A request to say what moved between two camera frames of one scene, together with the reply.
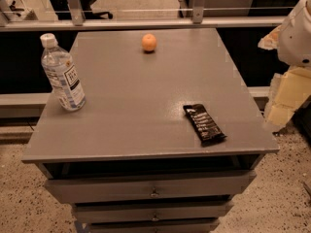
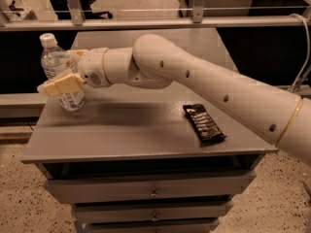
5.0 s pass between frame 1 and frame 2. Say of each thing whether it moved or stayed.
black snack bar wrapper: stayed
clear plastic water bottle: stayed
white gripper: moved
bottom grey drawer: stayed
